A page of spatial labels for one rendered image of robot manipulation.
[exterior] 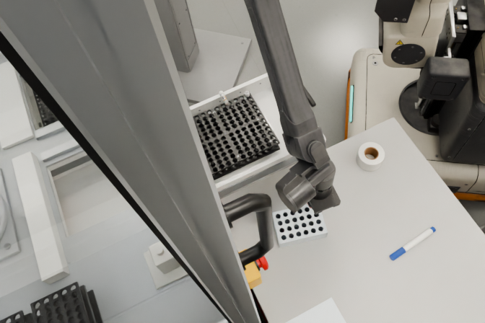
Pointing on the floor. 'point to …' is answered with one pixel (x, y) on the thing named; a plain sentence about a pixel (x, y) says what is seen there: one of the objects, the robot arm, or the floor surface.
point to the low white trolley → (375, 243)
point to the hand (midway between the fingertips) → (316, 202)
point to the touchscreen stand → (193, 37)
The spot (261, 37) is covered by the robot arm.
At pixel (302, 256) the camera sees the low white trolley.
